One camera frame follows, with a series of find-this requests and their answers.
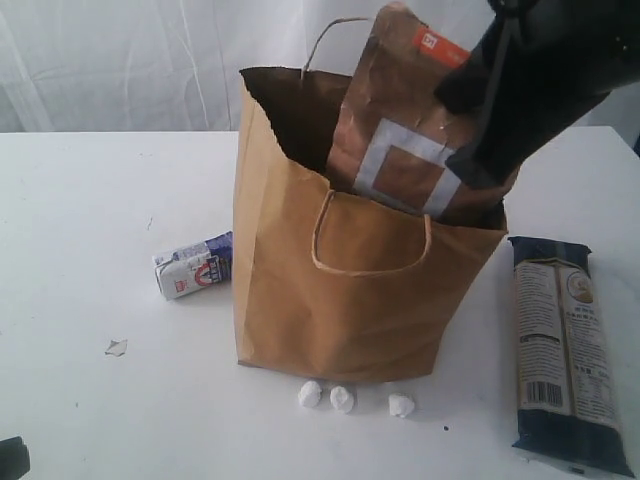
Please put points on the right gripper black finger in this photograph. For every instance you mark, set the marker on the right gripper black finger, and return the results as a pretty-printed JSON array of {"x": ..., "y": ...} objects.
[
  {"x": 500, "y": 150},
  {"x": 463, "y": 89}
]

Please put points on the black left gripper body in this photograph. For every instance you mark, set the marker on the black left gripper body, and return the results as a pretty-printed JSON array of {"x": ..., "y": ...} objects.
[{"x": 14, "y": 459}]

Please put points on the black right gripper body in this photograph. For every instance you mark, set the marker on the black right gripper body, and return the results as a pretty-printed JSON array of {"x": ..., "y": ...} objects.
[{"x": 554, "y": 54}]

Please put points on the brown kraft stand-up pouch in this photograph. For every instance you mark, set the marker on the brown kraft stand-up pouch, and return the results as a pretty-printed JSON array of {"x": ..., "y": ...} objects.
[{"x": 393, "y": 136}]

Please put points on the dark blue noodle packet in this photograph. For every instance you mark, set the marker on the dark blue noodle packet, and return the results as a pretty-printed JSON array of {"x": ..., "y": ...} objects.
[{"x": 566, "y": 404}]

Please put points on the small white plastic piece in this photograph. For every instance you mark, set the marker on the small white plastic piece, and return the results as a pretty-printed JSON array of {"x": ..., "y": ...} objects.
[
  {"x": 310, "y": 394},
  {"x": 400, "y": 405},
  {"x": 341, "y": 399}
]

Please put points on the brown paper shopping bag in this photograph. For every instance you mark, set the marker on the brown paper shopping bag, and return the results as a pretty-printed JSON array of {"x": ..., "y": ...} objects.
[{"x": 329, "y": 283}]

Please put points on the small torn label scrap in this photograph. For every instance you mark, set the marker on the small torn label scrap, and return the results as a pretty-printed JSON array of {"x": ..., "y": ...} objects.
[{"x": 117, "y": 348}]

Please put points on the small blue white milk carton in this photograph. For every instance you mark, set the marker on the small blue white milk carton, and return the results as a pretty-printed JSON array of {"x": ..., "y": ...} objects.
[{"x": 186, "y": 270}]

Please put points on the white backdrop curtain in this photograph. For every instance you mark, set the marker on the white backdrop curtain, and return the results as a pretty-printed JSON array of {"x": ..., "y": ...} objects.
[{"x": 160, "y": 65}]

